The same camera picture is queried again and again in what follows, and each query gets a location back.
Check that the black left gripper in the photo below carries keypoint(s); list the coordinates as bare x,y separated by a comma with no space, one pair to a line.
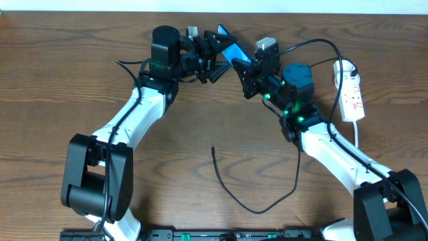
204,58

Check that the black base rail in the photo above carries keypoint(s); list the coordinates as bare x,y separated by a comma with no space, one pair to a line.
227,235

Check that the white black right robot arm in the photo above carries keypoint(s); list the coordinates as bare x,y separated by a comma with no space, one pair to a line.
387,204

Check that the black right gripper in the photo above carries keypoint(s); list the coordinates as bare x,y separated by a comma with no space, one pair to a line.
255,76

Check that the white USB charger adapter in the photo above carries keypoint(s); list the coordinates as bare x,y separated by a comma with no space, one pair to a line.
342,67

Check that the blue Galaxy smartphone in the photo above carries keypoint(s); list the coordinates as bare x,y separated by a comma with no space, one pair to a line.
235,51

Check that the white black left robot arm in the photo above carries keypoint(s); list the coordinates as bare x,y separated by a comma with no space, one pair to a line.
98,176

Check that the white power strip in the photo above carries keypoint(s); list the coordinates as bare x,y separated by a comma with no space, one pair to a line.
350,101

